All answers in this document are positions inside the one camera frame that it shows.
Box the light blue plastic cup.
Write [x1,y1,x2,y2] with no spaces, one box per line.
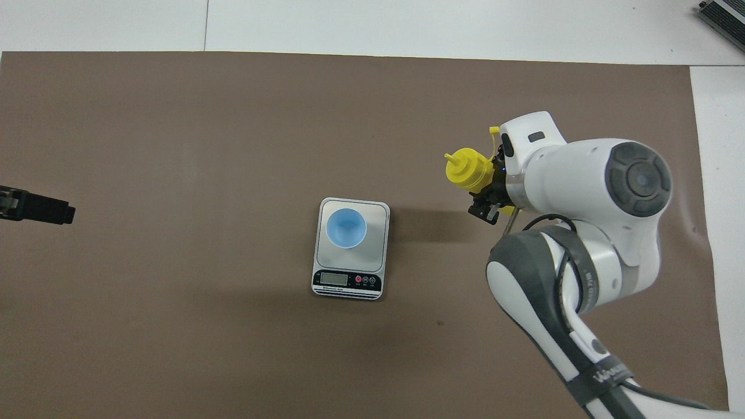
[326,208,368,250]

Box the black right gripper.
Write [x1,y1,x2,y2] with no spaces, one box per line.
[468,145,516,225]

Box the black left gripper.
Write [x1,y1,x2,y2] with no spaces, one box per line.
[0,184,77,225]

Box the silver digital kitchen scale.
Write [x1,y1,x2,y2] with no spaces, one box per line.
[311,197,391,301]

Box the grey finned metal box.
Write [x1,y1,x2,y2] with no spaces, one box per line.
[698,0,745,55]

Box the yellow squeeze seasoning bottle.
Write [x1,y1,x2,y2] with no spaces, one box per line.
[444,126,516,216]

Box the brown table mat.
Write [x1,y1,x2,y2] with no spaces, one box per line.
[0,51,729,419]

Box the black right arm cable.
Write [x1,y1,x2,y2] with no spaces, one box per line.
[504,209,586,328]

